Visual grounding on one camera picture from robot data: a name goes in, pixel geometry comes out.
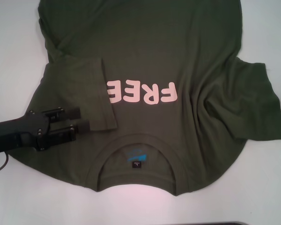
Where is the dark green FREE t-shirt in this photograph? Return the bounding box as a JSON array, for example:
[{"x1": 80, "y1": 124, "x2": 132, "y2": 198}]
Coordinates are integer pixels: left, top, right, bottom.
[{"x1": 8, "y1": 0, "x2": 281, "y2": 196}]

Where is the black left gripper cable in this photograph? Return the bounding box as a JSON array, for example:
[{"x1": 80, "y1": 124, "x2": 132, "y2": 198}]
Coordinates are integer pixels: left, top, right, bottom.
[{"x1": 0, "y1": 152, "x2": 9, "y2": 175}]

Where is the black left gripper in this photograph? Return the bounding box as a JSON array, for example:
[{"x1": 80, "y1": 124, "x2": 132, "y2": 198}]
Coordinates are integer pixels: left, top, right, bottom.
[{"x1": 0, "y1": 106, "x2": 92, "y2": 155}]

